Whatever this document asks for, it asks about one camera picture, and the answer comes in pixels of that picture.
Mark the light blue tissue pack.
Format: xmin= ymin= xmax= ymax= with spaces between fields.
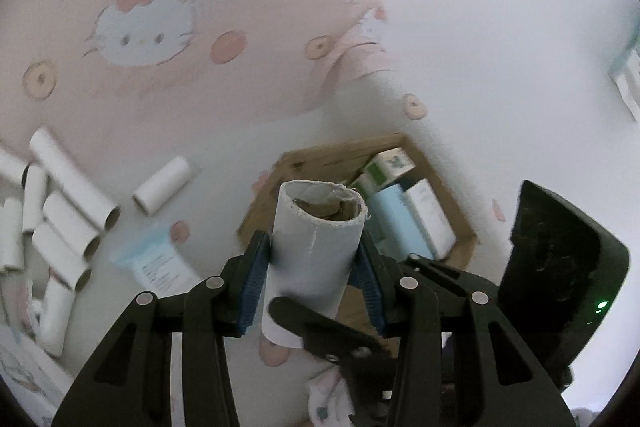
xmin=112 ymin=227 xmax=202 ymax=298

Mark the white cardboard tube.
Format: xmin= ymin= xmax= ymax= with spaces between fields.
xmin=264 ymin=180 xmax=369 ymax=319
xmin=22 ymin=164 xmax=48 ymax=233
xmin=132 ymin=156 xmax=193 ymax=216
xmin=1 ymin=197 xmax=25 ymax=272
xmin=29 ymin=126 xmax=120 ymax=232
xmin=37 ymin=277 xmax=75 ymax=358
xmin=42 ymin=192 xmax=101 ymax=258
xmin=32 ymin=222 xmax=91 ymax=291

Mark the white flat box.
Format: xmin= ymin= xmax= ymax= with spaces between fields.
xmin=405 ymin=179 xmax=457 ymax=260

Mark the light blue box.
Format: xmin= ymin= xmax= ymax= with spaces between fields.
xmin=368 ymin=184 xmax=435 ymax=261

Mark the white printed small box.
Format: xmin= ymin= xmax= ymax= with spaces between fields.
xmin=363 ymin=147 xmax=416 ymax=190

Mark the brown cardboard box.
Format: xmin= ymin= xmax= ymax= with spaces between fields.
xmin=236 ymin=133 xmax=477 ymax=271

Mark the pink Hello Kitty bedsheet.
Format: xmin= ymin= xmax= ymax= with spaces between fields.
xmin=1 ymin=0 xmax=407 ymax=398

